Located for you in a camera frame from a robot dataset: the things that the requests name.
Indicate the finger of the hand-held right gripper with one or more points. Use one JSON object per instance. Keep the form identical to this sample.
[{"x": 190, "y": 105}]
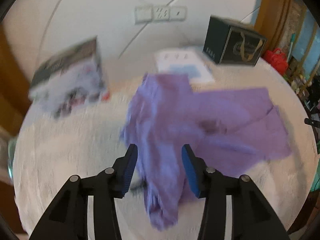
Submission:
[{"x": 313, "y": 122}]

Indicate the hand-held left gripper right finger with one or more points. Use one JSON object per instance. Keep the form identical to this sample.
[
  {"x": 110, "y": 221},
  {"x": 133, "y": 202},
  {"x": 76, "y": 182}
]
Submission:
[{"x": 191, "y": 175}]

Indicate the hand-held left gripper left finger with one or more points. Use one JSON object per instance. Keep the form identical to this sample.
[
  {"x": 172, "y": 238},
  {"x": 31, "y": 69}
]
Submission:
[{"x": 130, "y": 172}]

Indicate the purple t-shirt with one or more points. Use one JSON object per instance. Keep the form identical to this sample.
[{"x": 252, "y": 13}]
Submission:
[{"x": 175, "y": 120}]

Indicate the green cloth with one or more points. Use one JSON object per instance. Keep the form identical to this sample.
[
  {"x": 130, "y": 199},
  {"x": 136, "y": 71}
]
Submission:
[{"x": 315, "y": 185}]

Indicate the red plastic bag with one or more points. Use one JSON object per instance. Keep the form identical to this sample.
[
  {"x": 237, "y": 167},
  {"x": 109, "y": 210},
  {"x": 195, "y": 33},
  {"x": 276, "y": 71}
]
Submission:
[{"x": 276, "y": 61}]

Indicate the white booklet with blue panel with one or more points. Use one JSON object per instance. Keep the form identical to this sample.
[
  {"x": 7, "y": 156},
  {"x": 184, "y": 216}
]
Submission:
[{"x": 182, "y": 65}]

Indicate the white appliance carton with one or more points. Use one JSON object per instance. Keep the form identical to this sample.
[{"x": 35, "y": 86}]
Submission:
[{"x": 72, "y": 77}]

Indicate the black gift bag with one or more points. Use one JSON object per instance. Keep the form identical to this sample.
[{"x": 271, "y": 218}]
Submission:
[{"x": 232, "y": 45}]

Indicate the wooden door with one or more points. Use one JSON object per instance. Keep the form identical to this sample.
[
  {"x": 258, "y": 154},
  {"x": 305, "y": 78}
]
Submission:
[{"x": 12, "y": 80}]

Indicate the wooden door frame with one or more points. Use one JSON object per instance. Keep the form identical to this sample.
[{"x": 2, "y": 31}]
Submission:
[{"x": 275, "y": 12}]

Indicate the white wall light switch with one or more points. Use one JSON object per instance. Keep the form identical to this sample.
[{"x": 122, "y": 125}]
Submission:
[{"x": 143, "y": 15}]

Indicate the white wall power socket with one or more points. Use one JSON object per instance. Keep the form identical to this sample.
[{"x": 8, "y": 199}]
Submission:
[{"x": 161, "y": 13}]

